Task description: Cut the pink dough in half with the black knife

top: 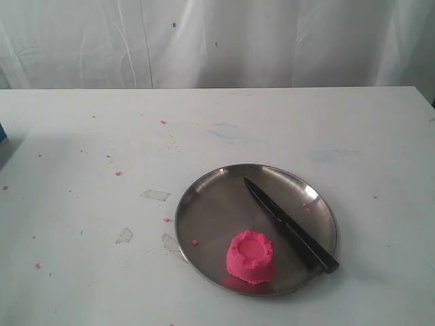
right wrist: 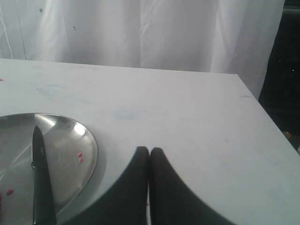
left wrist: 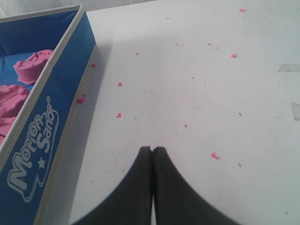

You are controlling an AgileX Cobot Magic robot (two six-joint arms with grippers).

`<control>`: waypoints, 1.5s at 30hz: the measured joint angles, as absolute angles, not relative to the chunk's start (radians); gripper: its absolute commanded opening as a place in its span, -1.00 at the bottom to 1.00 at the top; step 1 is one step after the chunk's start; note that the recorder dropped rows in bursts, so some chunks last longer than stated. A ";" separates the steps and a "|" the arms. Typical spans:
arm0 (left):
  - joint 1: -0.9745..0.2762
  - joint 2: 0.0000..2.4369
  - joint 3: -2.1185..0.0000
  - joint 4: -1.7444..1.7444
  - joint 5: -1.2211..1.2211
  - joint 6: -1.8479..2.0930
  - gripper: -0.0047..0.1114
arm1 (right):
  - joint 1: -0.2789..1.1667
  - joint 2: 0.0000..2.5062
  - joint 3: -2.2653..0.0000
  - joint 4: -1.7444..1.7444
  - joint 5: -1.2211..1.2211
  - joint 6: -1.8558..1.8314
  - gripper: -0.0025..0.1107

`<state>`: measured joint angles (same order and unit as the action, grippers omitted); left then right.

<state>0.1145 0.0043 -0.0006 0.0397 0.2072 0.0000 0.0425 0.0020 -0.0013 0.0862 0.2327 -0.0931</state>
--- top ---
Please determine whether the pink play dough lump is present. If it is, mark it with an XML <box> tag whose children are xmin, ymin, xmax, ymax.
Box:
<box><xmin>226</xmin><ymin>230</ymin><xmax>275</xmax><ymax>285</ymax></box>

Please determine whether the black knife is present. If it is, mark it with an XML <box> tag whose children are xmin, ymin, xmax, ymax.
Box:
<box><xmin>243</xmin><ymin>177</ymin><xmax>339</xmax><ymax>274</ymax></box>

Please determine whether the round steel plate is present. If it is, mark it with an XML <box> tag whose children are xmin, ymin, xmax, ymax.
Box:
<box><xmin>175</xmin><ymin>164</ymin><xmax>340</xmax><ymax>297</ymax></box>

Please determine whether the white backdrop curtain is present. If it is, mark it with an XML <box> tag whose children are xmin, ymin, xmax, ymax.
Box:
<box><xmin>1</xmin><ymin>1</ymin><xmax>434</xmax><ymax>90</ymax></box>

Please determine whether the blue box at edge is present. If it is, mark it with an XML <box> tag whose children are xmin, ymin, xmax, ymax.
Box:
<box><xmin>0</xmin><ymin>124</ymin><xmax>7</xmax><ymax>143</ymax></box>

